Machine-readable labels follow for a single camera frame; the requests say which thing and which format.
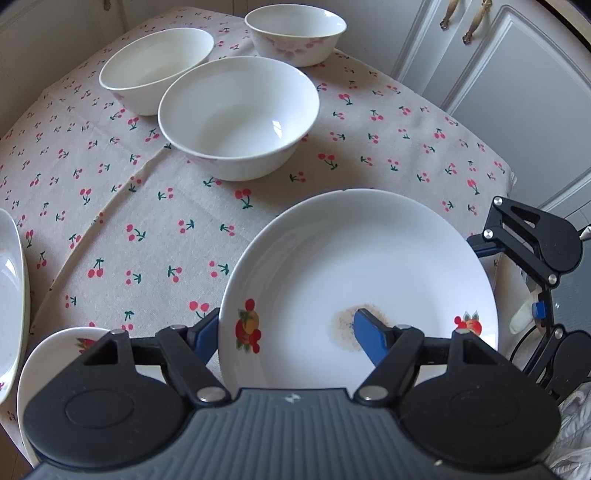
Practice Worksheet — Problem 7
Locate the white crumpled cloth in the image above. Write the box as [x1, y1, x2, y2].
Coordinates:
[547, 391, 591, 480]

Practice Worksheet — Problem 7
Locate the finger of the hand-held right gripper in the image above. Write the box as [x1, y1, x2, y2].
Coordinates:
[467, 196, 560, 288]
[519, 323, 564, 387]

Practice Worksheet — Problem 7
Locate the white cabinet door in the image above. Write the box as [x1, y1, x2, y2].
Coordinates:
[442, 4, 591, 210]
[392, 0, 467, 95]

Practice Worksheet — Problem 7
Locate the white floral print bowl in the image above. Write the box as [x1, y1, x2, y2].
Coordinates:
[245, 4, 348, 68]

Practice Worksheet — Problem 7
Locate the large white bowl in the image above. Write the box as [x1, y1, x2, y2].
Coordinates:
[158, 56, 320, 181]

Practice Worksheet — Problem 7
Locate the small white fruit print plate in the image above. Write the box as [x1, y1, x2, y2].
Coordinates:
[17, 327, 167, 462]

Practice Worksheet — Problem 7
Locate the bronze cabinet handle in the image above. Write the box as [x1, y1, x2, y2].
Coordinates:
[440, 0, 459, 31]
[462, 0, 491, 45]

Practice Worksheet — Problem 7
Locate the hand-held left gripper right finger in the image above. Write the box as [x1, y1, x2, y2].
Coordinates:
[353, 308, 504, 402]

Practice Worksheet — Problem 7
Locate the large white fruit print plate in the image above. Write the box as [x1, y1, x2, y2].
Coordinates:
[218, 188, 498, 388]

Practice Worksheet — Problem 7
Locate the cherry print tablecloth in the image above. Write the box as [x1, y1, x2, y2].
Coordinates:
[0, 4, 518, 464]

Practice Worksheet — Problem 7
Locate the black cable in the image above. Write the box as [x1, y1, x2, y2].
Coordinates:
[507, 323, 548, 367]

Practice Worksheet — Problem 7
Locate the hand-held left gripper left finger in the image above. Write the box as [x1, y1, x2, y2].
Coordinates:
[78, 308, 232, 407]

